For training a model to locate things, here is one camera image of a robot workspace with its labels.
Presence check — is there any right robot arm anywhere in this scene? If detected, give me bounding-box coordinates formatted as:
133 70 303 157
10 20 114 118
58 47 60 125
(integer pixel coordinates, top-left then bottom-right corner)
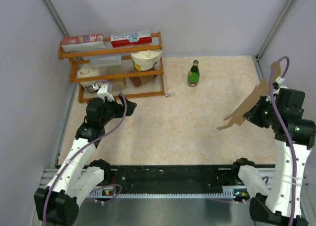
230 88 316 226

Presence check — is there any white bag shelf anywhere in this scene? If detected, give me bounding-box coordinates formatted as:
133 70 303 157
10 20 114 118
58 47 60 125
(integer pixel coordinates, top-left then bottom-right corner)
77 64 104 93
131 50 162 72

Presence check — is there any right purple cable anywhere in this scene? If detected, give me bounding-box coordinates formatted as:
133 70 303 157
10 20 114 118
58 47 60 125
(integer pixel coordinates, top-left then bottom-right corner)
261 56 298 226

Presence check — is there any orange wooden shelf rack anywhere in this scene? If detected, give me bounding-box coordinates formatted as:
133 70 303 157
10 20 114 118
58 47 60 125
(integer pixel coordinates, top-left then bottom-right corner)
58 32 165 99

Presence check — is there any green glass bottle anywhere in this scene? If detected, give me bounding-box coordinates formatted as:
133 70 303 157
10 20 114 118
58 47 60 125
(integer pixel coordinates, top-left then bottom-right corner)
187 60 200 87

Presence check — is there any purple cable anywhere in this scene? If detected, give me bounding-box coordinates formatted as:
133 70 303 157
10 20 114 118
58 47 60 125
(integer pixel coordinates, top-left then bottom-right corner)
261 56 298 226
43 80 129 223

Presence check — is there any red white carton left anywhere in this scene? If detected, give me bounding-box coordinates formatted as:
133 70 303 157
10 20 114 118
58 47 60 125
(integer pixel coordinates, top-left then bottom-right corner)
61 34 105 52

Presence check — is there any red white carton right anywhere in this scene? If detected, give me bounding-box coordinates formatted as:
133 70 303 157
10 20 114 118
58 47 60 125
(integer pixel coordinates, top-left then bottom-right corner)
110 31 152 48

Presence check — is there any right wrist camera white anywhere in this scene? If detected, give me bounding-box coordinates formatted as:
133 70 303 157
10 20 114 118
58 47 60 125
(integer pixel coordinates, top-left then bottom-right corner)
272 76 288 90

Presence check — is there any red white carton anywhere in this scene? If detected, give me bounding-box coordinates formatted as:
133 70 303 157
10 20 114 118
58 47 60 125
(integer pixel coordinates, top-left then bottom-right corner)
110 31 152 48
61 34 105 52

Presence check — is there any tan block on shelf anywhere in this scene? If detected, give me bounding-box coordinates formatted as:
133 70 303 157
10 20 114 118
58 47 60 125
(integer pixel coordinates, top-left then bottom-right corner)
108 78 125 89

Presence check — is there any brown cardboard box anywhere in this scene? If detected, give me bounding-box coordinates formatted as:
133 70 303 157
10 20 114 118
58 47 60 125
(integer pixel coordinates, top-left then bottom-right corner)
216 62 282 131

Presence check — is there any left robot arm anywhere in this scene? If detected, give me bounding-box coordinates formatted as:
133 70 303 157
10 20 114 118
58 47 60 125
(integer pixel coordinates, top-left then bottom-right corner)
34 95 137 226

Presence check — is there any grey slotted cable duct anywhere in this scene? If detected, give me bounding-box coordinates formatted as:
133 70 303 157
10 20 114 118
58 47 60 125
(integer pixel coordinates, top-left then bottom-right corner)
86 188 250 200

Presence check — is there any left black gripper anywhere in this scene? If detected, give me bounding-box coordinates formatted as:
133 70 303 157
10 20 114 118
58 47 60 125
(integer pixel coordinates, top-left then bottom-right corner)
100 94 136 126

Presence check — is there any white bag lower shelf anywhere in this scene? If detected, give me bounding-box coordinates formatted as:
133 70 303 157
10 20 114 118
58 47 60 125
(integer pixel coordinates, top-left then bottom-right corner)
77 64 104 93

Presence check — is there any white bag upper shelf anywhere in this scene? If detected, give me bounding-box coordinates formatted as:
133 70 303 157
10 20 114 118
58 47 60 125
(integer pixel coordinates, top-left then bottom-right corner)
131 50 162 72

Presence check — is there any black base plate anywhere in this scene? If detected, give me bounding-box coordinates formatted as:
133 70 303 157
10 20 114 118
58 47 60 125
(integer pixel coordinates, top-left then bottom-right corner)
99 165 245 193

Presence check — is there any clear plastic box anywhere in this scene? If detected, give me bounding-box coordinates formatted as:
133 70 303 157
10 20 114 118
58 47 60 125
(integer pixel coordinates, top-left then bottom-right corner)
89 55 122 68

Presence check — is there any brown block on shelf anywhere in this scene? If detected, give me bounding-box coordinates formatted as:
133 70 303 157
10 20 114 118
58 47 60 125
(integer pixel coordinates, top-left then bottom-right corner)
129 75 157 87

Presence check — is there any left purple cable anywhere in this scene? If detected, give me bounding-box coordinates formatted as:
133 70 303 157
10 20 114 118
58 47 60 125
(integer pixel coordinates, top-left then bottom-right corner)
43 80 129 223

